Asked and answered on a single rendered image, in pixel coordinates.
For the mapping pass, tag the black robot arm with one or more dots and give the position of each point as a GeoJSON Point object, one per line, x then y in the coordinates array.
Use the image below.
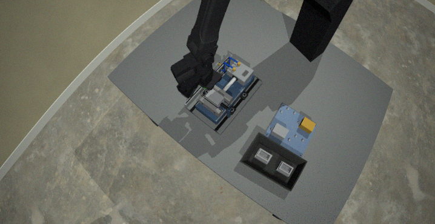
{"type": "Point", "coordinates": [205, 35]}

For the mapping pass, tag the yellow rectangular block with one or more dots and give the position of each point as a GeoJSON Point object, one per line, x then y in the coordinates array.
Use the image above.
{"type": "Point", "coordinates": [307, 125]}

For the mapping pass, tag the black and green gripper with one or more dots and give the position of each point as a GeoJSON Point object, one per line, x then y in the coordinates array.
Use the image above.
{"type": "Point", "coordinates": [216, 77]}

